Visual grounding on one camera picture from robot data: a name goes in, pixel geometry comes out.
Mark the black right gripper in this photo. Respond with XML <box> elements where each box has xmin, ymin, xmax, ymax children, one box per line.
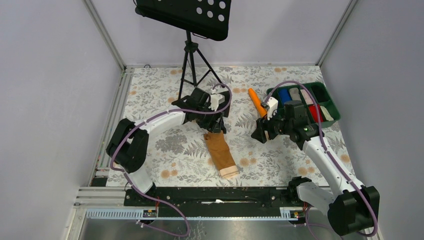
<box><xmin>250</xmin><ymin>107</ymin><xmax>293</xmax><ymax>144</ymax></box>

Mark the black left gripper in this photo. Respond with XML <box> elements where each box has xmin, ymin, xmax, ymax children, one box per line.
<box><xmin>195</xmin><ymin>103</ymin><xmax>224</xmax><ymax>134</ymax></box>

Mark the brown boxer underwear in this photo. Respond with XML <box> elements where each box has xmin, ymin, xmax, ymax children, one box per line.
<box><xmin>203</xmin><ymin>131</ymin><xmax>239</xmax><ymax>179</ymax></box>

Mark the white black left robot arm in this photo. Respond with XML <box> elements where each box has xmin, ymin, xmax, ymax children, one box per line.
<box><xmin>106</xmin><ymin>87</ymin><xmax>232</xmax><ymax>206</ymax></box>

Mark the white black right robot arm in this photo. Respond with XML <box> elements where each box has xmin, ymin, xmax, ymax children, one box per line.
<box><xmin>251</xmin><ymin>97</ymin><xmax>380</xmax><ymax>236</ymax></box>

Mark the black striped underwear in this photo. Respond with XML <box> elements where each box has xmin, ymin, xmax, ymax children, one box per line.
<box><xmin>214</xmin><ymin>91</ymin><xmax>231</xmax><ymax>118</ymax></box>

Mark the blue rolled underwear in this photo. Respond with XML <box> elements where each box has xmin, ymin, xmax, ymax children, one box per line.
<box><xmin>278</xmin><ymin>88</ymin><xmax>293</xmax><ymax>106</ymax></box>

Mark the light grey rolled underwear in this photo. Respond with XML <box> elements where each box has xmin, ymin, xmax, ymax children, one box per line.
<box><xmin>288</xmin><ymin>87</ymin><xmax>302</xmax><ymax>102</ymax></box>

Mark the pink rolled underwear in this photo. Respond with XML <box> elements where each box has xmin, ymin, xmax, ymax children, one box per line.
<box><xmin>300</xmin><ymin>89</ymin><xmax>314</xmax><ymax>105</ymax></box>

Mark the red rolled underwear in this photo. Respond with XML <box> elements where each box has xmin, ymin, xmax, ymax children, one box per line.
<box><xmin>308</xmin><ymin>104</ymin><xmax>325</xmax><ymax>123</ymax></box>

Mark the cream rolled underwear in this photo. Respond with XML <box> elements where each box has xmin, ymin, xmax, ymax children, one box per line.
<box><xmin>320</xmin><ymin>105</ymin><xmax>334</xmax><ymax>122</ymax></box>

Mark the orange rolled cloth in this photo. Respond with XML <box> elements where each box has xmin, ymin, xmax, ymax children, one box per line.
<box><xmin>247</xmin><ymin>88</ymin><xmax>268</xmax><ymax>118</ymax></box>

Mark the floral patterned table mat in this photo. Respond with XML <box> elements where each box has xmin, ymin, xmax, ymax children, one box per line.
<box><xmin>105</xmin><ymin>65</ymin><xmax>359</xmax><ymax>188</ymax></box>

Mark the green divided organizer tray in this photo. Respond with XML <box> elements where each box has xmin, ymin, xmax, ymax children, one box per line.
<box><xmin>271</xmin><ymin>81</ymin><xmax>341</xmax><ymax>129</ymax></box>

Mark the black music stand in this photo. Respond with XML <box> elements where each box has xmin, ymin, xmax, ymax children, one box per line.
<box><xmin>133</xmin><ymin>0</ymin><xmax>232</xmax><ymax>99</ymax></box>

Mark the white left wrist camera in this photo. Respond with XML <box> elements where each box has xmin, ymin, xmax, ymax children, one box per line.
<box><xmin>209</xmin><ymin>93</ymin><xmax>225</xmax><ymax>111</ymax></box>

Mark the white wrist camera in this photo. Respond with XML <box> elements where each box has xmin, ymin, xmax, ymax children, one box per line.
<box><xmin>209</xmin><ymin>93</ymin><xmax>225</xmax><ymax>111</ymax></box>
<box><xmin>261</xmin><ymin>96</ymin><xmax>279</xmax><ymax>120</ymax></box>

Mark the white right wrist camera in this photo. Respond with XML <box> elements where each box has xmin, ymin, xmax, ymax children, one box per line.
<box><xmin>261</xmin><ymin>96</ymin><xmax>279</xmax><ymax>120</ymax></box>

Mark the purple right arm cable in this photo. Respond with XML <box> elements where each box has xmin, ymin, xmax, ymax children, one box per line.
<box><xmin>263</xmin><ymin>80</ymin><xmax>379</xmax><ymax>240</ymax></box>

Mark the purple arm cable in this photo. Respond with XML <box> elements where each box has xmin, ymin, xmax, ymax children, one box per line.
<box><xmin>109</xmin><ymin>82</ymin><xmax>233</xmax><ymax>238</ymax></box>
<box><xmin>263</xmin><ymin>80</ymin><xmax>379</xmax><ymax>240</ymax></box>

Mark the black mounting base rail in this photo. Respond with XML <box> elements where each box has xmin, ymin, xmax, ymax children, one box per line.
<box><xmin>123</xmin><ymin>187</ymin><xmax>308</xmax><ymax>221</ymax></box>

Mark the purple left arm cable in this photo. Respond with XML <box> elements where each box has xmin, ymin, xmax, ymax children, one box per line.
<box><xmin>109</xmin><ymin>82</ymin><xmax>233</xmax><ymax>238</ymax></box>

